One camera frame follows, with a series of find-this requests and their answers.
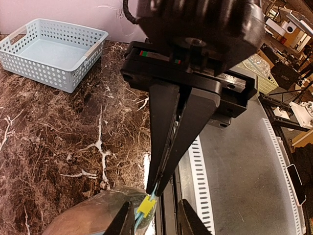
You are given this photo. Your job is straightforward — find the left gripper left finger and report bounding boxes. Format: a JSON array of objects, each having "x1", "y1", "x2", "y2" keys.
[{"x1": 104, "y1": 201, "x2": 135, "y2": 235}]

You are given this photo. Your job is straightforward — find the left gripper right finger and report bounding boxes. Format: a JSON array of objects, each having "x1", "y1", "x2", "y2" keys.
[{"x1": 178, "y1": 199, "x2": 211, "y2": 235}]

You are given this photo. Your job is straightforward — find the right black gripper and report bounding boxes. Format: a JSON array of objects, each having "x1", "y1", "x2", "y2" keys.
[{"x1": 121, "y1": 42, "x2": 258, "y2": 196}]

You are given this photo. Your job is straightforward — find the clear zip top bag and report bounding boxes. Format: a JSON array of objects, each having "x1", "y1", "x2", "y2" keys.
[{"x1": 43, "y1": 186, "x2": 158, "y2": 235}]

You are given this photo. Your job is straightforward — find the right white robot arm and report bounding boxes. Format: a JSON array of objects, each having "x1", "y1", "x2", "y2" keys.
[{"x1": 121, "y1": 0, "x2": 264, "y2": 196}]

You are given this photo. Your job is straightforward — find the light blue plastic basket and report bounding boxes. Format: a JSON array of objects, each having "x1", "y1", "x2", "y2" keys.
[{"x1": 0, "y1": 19, "x2": 109, "y2": 94}]

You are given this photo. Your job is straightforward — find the grey slotted cable duct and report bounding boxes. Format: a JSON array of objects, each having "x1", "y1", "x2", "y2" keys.
[{"x1": 179, "y1": 137, "x2": 215, "y2": 235}]

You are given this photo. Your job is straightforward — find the black front rail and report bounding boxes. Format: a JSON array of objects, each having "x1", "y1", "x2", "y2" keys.
[{"x1": 155, "y1": 168, "x2": 180, "y2": 235}]

